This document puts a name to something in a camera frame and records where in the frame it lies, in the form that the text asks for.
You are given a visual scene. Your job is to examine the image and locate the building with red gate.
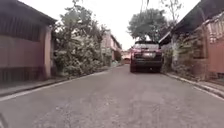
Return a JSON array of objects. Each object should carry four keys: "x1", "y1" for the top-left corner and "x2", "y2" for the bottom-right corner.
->
[{"x1": 0, "y1": 0, "x2": 58, "y2": 84}]

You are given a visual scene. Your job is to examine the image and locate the climbing plants on wall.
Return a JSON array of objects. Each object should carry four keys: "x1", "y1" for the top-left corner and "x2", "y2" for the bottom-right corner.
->
[{"x1": 161, "y1": 33, "x2": 201, "y2": 79}]

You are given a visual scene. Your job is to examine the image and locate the grey asphalt road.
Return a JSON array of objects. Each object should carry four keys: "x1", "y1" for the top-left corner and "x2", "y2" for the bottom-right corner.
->
[{"x1": 0, "y1": 63, "x2": 224, "y2": 128}]

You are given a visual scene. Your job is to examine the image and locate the brick wall building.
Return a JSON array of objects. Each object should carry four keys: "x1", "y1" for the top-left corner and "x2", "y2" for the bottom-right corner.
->
[{"x1": 158, "y1": 0, "x2": 224, "y2": 83}]

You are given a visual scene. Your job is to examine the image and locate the pink building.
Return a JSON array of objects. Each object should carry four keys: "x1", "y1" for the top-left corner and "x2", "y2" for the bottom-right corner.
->
[{"x1": 100, "y1": 29, "x2": 123, "y2": 63}]

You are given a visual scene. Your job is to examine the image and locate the large green tree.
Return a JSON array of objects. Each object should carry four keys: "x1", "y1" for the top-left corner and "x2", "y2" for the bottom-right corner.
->
[{"x1": 127, "y1": 8, "x2": 169, "y2": 43}]

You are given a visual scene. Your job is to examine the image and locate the green bushes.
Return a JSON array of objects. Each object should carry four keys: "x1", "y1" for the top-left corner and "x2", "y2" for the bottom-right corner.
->
[{"x1": 52, "y1": 1, "x2": 114, "y2": 78}]

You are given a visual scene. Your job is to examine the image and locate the dark red car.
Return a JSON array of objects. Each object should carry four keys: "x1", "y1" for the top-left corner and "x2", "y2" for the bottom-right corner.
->
[{"x1": 129, "y1": 40, "x2": 164, "y2": 74}]

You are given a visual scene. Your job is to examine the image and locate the concrete kerb strip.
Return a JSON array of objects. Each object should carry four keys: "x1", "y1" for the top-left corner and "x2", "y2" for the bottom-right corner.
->
[
  {"x1": 165, "y1": 72, "x2": 224, "y2": 99},
  {"x1": 0, "y1": 68, "x2": 111, "y2": 98}
]

